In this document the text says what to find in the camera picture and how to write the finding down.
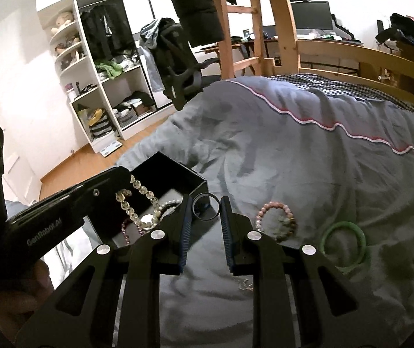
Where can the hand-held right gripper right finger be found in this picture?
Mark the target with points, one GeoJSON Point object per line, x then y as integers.
{"type": "Point", "coordinates": [226, 237]}

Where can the white door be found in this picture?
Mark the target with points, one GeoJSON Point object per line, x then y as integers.
{"type": "Point", "coordinates": [14, 159]}

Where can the black computer monitor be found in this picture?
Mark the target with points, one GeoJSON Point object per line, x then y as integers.
{"type": "Point", "coordinates": [310, 14]}

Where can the beige plush toy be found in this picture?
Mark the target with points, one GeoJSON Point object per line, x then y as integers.
{"type": "Point", "coordinates": [61, 21]}

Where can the hanging black coat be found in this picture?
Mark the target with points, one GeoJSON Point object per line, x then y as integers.
{"type": "Point", "coordinates": [196, 7]}

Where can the grey blanket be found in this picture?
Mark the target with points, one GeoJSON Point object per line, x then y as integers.
{"type": "Point", "coordinates": [283, 152]}

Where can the hanging dark clothes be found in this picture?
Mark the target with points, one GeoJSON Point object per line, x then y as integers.
{"type": "Point", "coordinates": [101, 32]}

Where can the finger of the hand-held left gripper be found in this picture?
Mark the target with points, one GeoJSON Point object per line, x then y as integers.
{"type": "Point", "coordinates": [105, 188]}

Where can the person's left hand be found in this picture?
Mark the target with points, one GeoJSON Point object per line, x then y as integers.
{"type": "Point", "coordinates": [25, 293]}

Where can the black jewelry box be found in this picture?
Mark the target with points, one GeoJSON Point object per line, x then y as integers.
{"type": "Point", "coordinates": [172, 170]}

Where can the green jade bangle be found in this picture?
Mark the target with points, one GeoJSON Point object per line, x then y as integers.
{"type": "Point", "coordinates": [341, 226]}

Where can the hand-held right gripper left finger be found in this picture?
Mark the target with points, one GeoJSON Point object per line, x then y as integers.
{"type": "Point", "coordinates": [185, 232]}

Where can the striped folded clothes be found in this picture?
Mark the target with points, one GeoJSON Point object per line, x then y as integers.
{"type": "Point", "coordinates": [101, 125]}

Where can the checkered bed sheet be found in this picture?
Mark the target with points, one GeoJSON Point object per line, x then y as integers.
{"type": "Point", "coordinates": [337, 87]}

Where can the green garment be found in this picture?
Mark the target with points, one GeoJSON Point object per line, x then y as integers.
{"type": "Point", "coordinates": [110, 69]}

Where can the black bangle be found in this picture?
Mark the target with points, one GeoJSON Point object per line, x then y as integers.
{"type": "Point", "coordinates": [206, 218]}

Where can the wooden bed frame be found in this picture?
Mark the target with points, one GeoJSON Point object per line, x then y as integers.
{"type": "Point", "coordinates": [286, 25]}

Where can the dark clothing pile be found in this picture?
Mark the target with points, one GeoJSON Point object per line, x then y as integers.
{"type": "Point", "coordinates": [410, 31]}

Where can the white wardrobe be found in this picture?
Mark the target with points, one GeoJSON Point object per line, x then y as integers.
{"type": "Point", "coordinates": [80, 43]}

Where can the grey jacket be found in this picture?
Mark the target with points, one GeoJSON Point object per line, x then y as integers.
{"type": "Point", "coordinates": [151, 65]}

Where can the black office chair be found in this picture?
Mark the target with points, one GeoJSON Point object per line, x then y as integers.
{"type": "Point", "coordinates": [179, 61]}

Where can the wooden desk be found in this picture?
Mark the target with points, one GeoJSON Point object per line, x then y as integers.
{"type": "Point", "coordinates": [243, 45]}

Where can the folded clothes pile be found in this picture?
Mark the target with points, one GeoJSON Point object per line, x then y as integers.
{"type": "Point", "coordinates": [134, 110]}

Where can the wooden ladder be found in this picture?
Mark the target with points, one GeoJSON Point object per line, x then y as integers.
{"type": "Point", "coordinates": [225, 43]}

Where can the white bathroom scale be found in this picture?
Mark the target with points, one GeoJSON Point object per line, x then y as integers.
{"type": "Point", "coordinates": [111, 148]}

